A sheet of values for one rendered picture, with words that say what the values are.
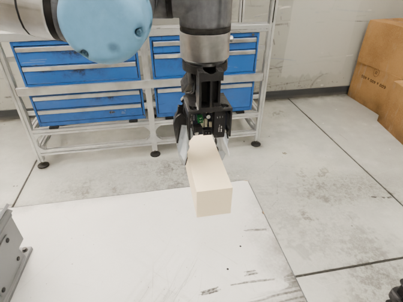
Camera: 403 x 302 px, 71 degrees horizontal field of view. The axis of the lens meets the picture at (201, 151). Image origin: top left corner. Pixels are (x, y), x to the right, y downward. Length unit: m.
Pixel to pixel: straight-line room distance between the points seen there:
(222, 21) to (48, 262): 0.63
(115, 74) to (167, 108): 0.42
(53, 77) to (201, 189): 1.70
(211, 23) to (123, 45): 0.17
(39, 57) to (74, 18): 1.77
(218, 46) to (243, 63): 1.64
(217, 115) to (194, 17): 0.14
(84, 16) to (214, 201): 0.34
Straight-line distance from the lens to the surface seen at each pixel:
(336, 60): 3.47
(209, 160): 0.53
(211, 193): 0.47
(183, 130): 0.52
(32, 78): 2.10
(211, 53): 0.42
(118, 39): 0.27
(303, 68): 3.29
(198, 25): 0.41
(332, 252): 1.72
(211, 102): 0.45
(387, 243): 1.90
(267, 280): 0.68
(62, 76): 2.05
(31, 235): 0.85
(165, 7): 0.41
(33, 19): 0.32
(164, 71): 1.97
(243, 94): 2.15
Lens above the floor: 1.27
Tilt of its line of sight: 34 degrees down
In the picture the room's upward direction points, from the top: straight up
